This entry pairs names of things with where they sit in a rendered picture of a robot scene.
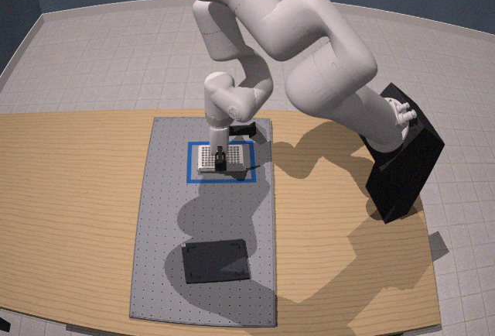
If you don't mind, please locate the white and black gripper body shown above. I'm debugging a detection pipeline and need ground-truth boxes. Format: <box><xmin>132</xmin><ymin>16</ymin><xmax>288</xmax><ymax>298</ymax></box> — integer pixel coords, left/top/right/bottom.
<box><xmin>207</xmin><ymin>122</ymin><xmax>233</xmax><ymax>156</ymax></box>

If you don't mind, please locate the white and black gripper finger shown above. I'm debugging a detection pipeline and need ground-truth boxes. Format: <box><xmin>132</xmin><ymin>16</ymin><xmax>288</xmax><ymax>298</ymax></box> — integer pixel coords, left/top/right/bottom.
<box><xmin>214</xmin><ymin>146</ymin><xmax>227</xmax><ymax>171</ymax></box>

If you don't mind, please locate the blue tape outline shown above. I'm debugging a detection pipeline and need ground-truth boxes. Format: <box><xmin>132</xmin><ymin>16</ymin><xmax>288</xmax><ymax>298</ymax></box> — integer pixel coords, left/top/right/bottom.
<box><xmin>186</xmin><ymin>141</ymin><xmax>256</xmax><ymax>183</ymax></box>

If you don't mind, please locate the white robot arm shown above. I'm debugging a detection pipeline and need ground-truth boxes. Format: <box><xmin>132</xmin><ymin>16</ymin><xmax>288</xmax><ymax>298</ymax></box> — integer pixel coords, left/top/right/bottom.
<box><xmin>193</xmin><ymin>0</ymin><xmax>417</xmax><ymax>153</ymax></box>

